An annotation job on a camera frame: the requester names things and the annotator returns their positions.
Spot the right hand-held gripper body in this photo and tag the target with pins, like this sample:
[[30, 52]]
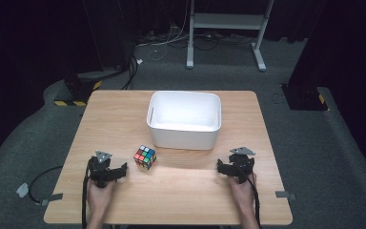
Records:
[[242, 165]]

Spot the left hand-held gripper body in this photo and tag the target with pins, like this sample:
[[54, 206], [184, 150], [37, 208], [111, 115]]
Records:
[[99, 171]]

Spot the multicoloured puzzle cube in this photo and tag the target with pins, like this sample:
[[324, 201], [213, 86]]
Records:
[[145, 157]]

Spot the white plastic bin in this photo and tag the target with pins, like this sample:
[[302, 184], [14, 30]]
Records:
[[184, 122]]

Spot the person's left hand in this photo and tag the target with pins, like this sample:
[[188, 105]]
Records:
[[100, 195]]

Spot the person's right hand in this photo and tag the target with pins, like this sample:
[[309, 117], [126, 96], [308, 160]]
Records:
[[243, 194]]

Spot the grey tape strip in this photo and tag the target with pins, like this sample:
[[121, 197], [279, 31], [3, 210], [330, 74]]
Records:
[[285, 194], [52, 197]]

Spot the black base with striped tape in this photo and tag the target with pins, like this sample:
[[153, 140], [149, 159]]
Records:
[[79, 90], [303, 98]]

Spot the white metal stand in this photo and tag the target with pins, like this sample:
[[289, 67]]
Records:
[[225, 21]]

